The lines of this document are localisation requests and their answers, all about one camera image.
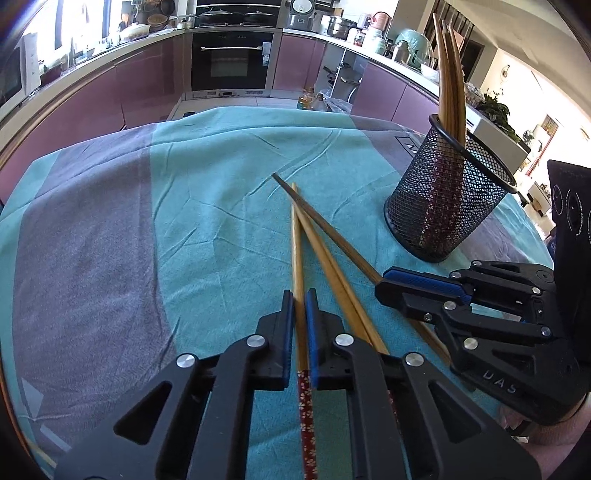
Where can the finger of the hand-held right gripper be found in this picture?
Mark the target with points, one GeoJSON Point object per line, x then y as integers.
{"type": "Point", "coordinates": [489, 332]}
{"type": "Point", "coordinates": [425, 281]}

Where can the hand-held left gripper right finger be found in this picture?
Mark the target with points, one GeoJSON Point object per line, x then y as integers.
{"type": "Point", "coordinates": [310, 332]}

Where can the white casserole pot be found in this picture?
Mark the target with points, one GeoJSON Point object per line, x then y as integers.
{"type": "Point", "coordinates": [134, 32]}

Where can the short pink base cabinets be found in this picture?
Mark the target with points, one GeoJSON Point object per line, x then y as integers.
{"type": "Point", "coordinates": [383, 87]}

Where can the woven basket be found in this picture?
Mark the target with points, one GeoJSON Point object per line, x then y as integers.
{"type": "Point", "coordinates": [158, 20]}

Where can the leafy green vegetables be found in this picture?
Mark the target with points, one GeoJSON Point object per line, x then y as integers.
{"type": "Point", "coordinates": [496, 113]}

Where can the stainless steel pot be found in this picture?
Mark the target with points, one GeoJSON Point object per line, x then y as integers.
{"type": "Point", "coordinates": [340, 26]}

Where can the mint green appliance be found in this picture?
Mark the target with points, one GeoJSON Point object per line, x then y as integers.
{"type": "Point", "coordinates": [415, 44]}

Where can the steel thermos flask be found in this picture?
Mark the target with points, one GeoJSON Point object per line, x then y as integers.
{"type": "Point", "coordinates": [400, 51]}

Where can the black lidded wok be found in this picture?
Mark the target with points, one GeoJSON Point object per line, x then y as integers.
{"type": "Point", "coordinates": [258, 19]}
{"type": "Point", "coordinates": [217, 17]}

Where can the black mesh utensil holder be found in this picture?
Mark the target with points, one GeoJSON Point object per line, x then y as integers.
{"type": "Point", "coordinates": [415, 217]}

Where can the white rice cooker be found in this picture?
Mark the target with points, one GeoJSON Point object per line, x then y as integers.
{"type": "Point", "coordinates": [302, 16]}

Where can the white microwave oven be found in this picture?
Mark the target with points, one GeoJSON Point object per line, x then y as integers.
{"type": "Point", "coordinates": [14, 74]}

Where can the pink kettle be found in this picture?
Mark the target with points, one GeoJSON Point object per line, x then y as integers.
{"type": "Point", "coordinates": [382, 22]}

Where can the long pink base cabinets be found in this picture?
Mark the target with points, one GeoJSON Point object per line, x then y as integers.
{"type": "Point", "coordinates": [92, 97]}

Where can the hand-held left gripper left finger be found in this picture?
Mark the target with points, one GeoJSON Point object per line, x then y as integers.
{"type": "Point", "coordinates": [288, 323]}

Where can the teal and grey tablecloth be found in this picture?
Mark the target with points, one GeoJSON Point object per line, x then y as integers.
{"type": "Point", "coordinates": [138, 230]}

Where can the white bowl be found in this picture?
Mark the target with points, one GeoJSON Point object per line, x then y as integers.
{"type": "Point", "coordinates": [429, 70]}

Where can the light floral-end bamboo chopstick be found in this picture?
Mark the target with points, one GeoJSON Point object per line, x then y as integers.
{"type": "Point", "coordinates": [458, 92]}
{"type": "Point", "coordinates": [450, 92]}
{"type": "Point", "coordinates": [441, 92]}
{"type": "Point", "coordinates": [298, 258]}
{"type": "Point", "coordinates": [332, 272]}

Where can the yellow cooking oil bottle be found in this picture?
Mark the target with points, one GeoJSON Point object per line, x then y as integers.
{"type": "Point", "coordinates": [304, 100]}

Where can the dark brown single chopstick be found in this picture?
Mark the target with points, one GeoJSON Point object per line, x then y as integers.
{"type": "Point", "coordinates": [323, 221]}

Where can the built-in black oven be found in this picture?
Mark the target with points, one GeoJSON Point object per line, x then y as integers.
{"type": "Point", "coordinates": [231, 60]}

